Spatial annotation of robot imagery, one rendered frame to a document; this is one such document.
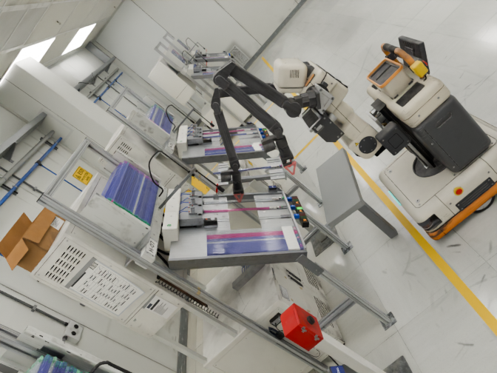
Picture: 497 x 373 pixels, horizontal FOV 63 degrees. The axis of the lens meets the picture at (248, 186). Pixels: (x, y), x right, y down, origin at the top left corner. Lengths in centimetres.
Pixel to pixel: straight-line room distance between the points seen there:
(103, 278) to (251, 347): 94
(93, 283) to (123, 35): 819
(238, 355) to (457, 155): 166
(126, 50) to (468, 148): 852
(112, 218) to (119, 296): 41
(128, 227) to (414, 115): 154
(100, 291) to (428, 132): 186
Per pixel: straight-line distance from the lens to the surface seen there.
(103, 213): 212
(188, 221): 234
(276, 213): 248
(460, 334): 235
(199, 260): 209
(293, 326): 185
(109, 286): 222
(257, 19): 987
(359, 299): 238
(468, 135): 240
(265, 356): 260
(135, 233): 215
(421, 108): 221
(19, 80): 555
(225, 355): 256
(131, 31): 994
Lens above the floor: 190
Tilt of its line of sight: 21 degrees down
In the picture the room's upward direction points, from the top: 52 degrees counter-clockwise
